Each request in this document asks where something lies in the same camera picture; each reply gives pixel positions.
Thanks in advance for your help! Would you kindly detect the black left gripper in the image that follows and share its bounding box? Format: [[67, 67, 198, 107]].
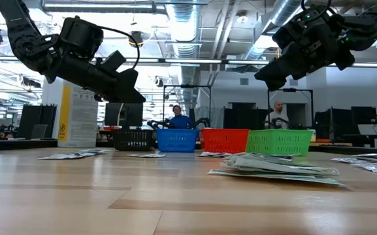
[[44, 58, 147, 104]]

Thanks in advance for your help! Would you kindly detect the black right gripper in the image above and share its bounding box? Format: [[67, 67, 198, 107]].
[[254, 22, 355, 92]]

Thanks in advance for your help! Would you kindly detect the silver spiral air duct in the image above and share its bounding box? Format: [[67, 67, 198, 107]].
[[240, 0, 303, 61], [165, 0, 204, 59]]

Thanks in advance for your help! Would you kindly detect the large black monitor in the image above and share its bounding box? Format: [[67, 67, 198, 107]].
[[314, 108, 352, 142]]

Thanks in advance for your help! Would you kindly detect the pile of paper banknotes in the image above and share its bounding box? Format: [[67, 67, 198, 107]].
[[207, 168, 348, 188]]

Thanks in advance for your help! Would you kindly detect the black partition panel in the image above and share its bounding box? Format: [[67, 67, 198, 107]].
[[223, 107, 269, 131]]

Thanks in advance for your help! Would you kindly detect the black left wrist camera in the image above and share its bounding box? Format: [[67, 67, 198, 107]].
[[100, 50, 127, 75]]

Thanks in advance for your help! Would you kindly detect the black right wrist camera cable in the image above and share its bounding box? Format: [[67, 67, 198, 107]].
[[301, 0, 333, 21]]

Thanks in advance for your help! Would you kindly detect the person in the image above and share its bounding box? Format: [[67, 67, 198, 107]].
[[168, 104, 194, 130], [264, 100, 290, 131]]

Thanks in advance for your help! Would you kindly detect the small black monitor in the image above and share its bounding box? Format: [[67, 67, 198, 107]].
[[351, 106, 377, 125]]

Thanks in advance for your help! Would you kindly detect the black plastic basket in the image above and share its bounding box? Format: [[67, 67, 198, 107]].
[[111, 129, 155, 151]]

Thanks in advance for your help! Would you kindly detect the black gantry frame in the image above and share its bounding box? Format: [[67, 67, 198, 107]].
[[162, 84, 212, 129], [267, 87, 314, 130]]

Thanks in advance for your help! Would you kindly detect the red plastic basket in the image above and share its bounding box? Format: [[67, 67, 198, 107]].
[[198, 128, 250, 155]]

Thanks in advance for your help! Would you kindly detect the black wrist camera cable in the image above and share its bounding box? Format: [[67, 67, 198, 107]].
[[301, 0, 333, 21], [98, 25, 140, 70]]

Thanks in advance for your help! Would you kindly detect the black aluminium table frame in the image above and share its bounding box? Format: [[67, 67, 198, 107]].
[[0, 138, 377, 155]]

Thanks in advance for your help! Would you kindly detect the white wipes canister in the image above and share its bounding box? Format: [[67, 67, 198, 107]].
[[57, 79, 99, 149]]

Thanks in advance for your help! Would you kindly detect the green plastic basket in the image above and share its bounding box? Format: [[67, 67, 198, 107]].
[[245, 129, 314, 157]]

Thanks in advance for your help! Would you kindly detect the black left wrist camera cable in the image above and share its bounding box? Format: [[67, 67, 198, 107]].
[[98, 25, 140, 70]]

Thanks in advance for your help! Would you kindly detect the white ceiling sensor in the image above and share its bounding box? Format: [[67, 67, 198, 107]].
[[236, 10, 249, 24]]

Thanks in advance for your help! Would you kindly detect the blue plastic basket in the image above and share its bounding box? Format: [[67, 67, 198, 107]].
[[156, 128, 199, 153]]

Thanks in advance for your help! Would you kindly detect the black computer monitor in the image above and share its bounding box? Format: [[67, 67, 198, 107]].
[[105, 102, 144, 129]]

